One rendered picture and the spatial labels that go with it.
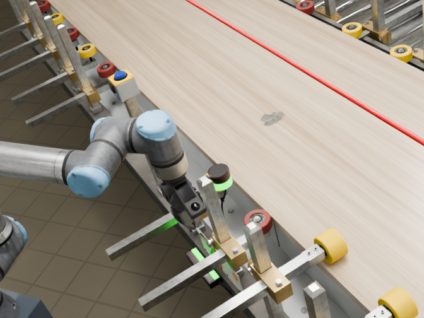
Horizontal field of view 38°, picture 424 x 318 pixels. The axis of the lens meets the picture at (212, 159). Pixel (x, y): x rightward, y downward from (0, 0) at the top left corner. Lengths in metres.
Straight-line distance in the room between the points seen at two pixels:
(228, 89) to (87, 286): 1.28
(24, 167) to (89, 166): 0.18
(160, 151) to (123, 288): 1.60
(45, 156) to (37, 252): 1.93
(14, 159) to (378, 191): 1.01
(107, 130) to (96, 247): 1.79
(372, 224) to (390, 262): 0.14
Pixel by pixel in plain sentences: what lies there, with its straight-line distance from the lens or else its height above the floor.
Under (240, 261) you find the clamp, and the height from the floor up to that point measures 0.84.
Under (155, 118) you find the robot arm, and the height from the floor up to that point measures 1.37.
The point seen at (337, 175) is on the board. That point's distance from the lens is 1.91.
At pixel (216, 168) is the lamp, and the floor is 1.11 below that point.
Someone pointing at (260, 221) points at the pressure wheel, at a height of 0.90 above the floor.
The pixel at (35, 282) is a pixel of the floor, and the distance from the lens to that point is 3.28.
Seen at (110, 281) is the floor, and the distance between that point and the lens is 3.09.
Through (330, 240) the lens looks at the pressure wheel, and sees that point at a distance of 1.63.
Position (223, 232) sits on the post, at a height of 0.90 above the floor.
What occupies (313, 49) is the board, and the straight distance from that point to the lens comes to 2.52.
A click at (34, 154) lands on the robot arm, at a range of 1.55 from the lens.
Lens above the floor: 2.20
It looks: 39 degrees down
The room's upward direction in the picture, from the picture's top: 17 degrees counter-clockwise
